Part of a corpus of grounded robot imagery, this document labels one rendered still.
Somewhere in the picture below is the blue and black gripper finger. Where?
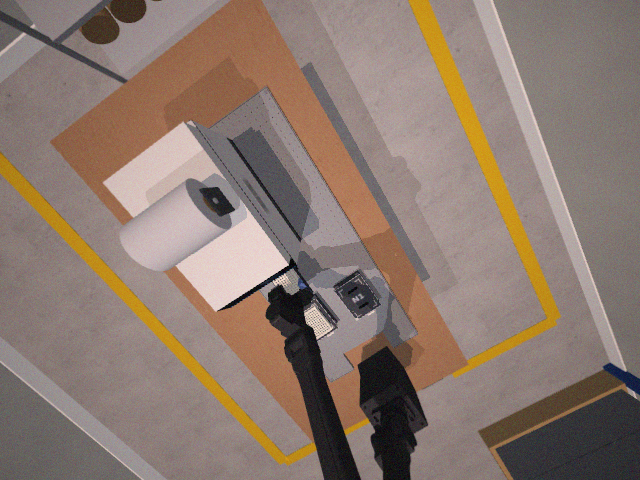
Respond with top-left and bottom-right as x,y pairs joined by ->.
298,277 -> 311,291

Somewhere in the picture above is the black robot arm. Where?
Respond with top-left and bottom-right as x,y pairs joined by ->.
265,284 -> 417,480

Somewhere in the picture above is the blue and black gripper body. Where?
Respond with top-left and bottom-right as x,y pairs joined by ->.
293,287 -> 314,314

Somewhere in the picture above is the white cylinder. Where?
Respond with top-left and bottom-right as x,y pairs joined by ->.
119,178 -> 232,271

